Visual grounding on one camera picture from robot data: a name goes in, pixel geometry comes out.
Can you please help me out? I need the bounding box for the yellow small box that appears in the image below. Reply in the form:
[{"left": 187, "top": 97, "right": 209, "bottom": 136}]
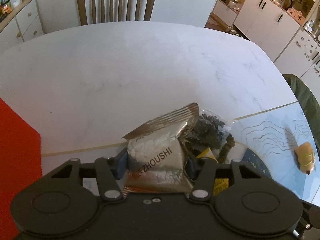
[{"left": 195, "top": 147, "right": 230, "bottom": 197}]

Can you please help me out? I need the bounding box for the silver foil snack bag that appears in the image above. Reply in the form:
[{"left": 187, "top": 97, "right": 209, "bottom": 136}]
[{"left": 124, "top": 102, "right": 199, "bottom": 193}]

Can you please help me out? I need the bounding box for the hotdog plush toy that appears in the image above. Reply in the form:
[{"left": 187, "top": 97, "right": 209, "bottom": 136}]
[{"left": 294, "top": 142, "right": 315, "bottom": 175}]

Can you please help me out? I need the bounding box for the red cardboard box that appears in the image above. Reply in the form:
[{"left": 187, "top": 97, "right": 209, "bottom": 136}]
[{"left": 1, "top": 100, "right": 42, "bottom": 239}]

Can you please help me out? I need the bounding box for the green jacket on chair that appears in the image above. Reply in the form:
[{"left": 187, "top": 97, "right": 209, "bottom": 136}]
[{"left": 283, "top": 74, "right": 320, "bottom": 153}]

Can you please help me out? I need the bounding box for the wooden dining chair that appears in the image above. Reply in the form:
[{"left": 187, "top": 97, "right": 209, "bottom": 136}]
[{"left": 76, "top": 0, "right": 155, "bottom": 25}]

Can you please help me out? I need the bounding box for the white sideboard cabinet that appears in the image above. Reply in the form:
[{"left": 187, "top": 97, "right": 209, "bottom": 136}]
[{"left": 1, "top": 0, "right": 45, "bottom": 53}]

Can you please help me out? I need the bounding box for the white wall cabinet unit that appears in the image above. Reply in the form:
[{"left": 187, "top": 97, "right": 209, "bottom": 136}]
[{"left": 212, "top": 0, "right": 320, "bottom": 81}]

